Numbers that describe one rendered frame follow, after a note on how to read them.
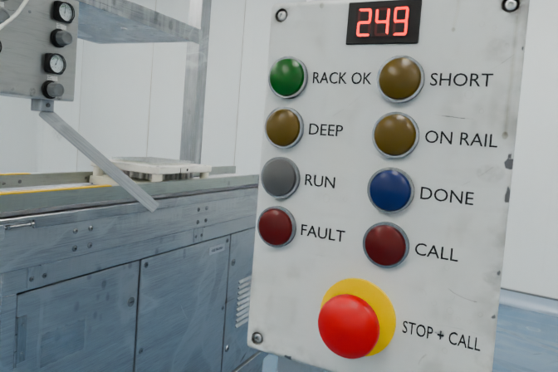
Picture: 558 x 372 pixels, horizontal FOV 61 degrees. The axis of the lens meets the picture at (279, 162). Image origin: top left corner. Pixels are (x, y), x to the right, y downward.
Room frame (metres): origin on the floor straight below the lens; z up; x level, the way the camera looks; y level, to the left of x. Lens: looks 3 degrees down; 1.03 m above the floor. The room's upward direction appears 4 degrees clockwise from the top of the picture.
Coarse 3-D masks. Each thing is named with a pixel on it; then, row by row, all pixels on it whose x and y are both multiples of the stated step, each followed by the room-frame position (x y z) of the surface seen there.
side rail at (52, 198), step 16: (240, 176) 1.56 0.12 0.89; (256, 176) 1.66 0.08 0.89; (48, 192) 0.91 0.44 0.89; (64, 192) 0.94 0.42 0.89; (80, 192) 0.98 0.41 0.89; (96, 192) 1.02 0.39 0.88; (112, 192) 1.06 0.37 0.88; (160, 192) 1.21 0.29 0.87; (176, 192) 1.26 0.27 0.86; (0, 208) 0.83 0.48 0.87; (16, 208) 0.85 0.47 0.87; (32, 208) 0.88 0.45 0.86
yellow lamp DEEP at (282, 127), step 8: (280, 112) 0.34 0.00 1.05; (288, 112) 0.34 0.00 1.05; (272, 120) 0.34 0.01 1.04; (280, 120) 0.34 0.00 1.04; (288, 120) 0.34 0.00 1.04; (296, 120) 0.34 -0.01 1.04; (272, 128) 0.34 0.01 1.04; (280, 128) 0.34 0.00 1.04; (288, 128) 0.34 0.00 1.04; (296, 128) 0.34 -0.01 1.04; (272, 136) 0.34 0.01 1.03; (280, 136) 0.34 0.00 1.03; (288, 136) 0.34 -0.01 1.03; (296, 136) 0.34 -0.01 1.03; (280, 144) 0.34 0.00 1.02; (288, 144) 0.34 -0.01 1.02
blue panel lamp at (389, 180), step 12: (372, 180) 0.31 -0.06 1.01; (384, 180) 0.31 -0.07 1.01; (396, 180) 0.30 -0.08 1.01; (408, 180) 0.30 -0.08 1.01; (372, 192) 0.31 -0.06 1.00; (384, 192) 0.30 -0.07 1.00; (396, 192) 0.30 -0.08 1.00; (408, 192) 0.30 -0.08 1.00; (384, 204) 0.31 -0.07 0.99; (396, 204) 0.30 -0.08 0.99
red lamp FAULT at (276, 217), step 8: (272, 208) 0.34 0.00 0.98; (264, 216) 0.34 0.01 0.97; (272, 216) 0.34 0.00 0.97; (280, 216) 0.34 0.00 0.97; (288, 216) 0.34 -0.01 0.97; (264, 224) 0.34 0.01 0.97; (272, 224) 0.34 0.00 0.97; (280, 224) 0.34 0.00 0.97; (288, 224) 0.34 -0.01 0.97; (264, 232) 0.34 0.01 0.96; (272, 232) 0.34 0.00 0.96; (280, 232) 0.34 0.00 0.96; (288, 232) 0.34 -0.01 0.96; (272, 240) 0.34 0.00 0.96; (280, 240) 0.34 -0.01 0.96
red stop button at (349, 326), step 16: (336, 304) 0.30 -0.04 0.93; (352, 304) 0.29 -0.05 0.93; (368, 304) 0.30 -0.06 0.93; (320, 320) 0.30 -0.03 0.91; (336, 320) 0.29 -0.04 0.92; (352, 320) 0.29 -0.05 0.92; (368, 320) 0.29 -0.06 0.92; (336, 336) 0.29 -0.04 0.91; (352, 336) 0.29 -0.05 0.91; (368, 336) 0.29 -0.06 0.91; (336, 352) 0.30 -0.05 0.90; (352, 352) 0.29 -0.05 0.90; (368, 352) 0.29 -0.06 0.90
